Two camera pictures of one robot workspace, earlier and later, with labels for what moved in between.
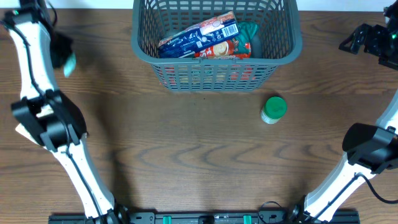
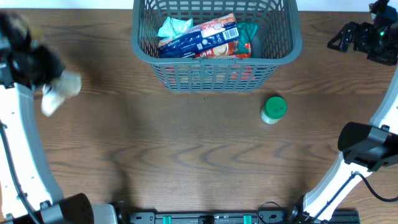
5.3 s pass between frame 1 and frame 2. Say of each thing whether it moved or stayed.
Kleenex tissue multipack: stayed
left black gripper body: moved
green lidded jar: stayed
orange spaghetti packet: stayed
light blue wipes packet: moved
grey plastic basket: stayed
